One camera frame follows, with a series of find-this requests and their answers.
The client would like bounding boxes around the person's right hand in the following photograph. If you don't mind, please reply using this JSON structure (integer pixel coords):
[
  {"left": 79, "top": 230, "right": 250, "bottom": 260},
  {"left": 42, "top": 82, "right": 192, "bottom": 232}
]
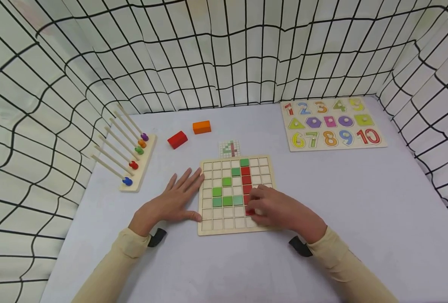
[{"left": 247, "top": 184, "right": 328, "bottom": 244}]

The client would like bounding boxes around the person's left hand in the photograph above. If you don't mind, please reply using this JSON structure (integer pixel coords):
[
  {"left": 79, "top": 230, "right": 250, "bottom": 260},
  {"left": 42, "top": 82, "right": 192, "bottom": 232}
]
[{"left": 128, "top": 167, "right": 206, "bottom": 237}]

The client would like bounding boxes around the person's left forearm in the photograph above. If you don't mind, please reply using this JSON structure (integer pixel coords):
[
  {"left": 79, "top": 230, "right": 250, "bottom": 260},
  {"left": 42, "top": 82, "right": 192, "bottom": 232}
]
[{"left": 70, "top": 227, "right": 152, "bottom": 303}]

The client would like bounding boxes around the person's right forearm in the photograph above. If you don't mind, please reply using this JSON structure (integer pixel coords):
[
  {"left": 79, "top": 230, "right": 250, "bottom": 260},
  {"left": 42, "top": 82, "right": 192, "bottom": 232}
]
[{"left": 308, "top": 226, "right": 400, "bottom": 303}]

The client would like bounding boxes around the group of green tiles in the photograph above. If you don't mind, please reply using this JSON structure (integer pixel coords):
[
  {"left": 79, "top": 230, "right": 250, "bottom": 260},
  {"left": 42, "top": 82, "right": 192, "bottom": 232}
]
[{"left": 212, "top": 158, "right": 250, "bottom": 208}]

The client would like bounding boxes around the wooden grid board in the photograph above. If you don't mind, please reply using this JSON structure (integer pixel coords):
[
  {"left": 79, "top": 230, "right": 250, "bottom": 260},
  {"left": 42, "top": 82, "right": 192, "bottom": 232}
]
[{"left": 197, "top": 155, "right": 283, "bottom": 237}]

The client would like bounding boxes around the black wrist band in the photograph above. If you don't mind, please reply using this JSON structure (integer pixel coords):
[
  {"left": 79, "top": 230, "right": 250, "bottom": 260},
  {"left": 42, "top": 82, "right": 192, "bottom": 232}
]
[
  {"left": 288, "top": 236, "right": 314, "bottom": 258},
  {"left": 147, "top": 228, "right": 167, "bottom": 248}
]

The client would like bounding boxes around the wooden rod rack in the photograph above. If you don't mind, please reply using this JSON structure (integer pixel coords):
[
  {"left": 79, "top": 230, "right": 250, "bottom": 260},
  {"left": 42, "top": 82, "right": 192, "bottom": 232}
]
[{"left": 90, "top": 104, "right": 158, "bottom": 193}]

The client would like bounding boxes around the red wooden block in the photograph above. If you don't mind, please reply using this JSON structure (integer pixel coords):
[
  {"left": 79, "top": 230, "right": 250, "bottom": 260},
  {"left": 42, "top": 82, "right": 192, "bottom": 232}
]
[{"left": 167, "top": 130, "right": 189, "bottom": 150}]

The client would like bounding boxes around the small pattern card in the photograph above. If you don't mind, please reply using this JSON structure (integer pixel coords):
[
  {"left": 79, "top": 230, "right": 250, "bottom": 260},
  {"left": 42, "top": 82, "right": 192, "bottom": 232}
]
[{"left": 219, "top": 140, "right": 242, "bottom": 159}]

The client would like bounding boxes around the orange wooden block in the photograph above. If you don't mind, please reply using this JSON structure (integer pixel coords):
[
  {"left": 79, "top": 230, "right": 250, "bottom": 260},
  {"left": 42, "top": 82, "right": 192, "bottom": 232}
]
[{"left": 192, "top": 120, "right": 212, "bottom": 135}]

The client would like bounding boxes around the set of number puzzle pieces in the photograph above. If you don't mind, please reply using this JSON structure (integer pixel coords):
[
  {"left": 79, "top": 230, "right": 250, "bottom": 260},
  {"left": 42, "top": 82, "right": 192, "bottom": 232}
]
[{"left": 283, "top": 98, "right": 382, "bottom": 149}]

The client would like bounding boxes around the wooden number puzzle board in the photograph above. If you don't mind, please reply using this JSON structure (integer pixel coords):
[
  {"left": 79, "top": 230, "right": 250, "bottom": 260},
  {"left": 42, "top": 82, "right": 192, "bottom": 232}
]
[{"left": 280, "top": 96, "right": 388, "bottom": 152}]

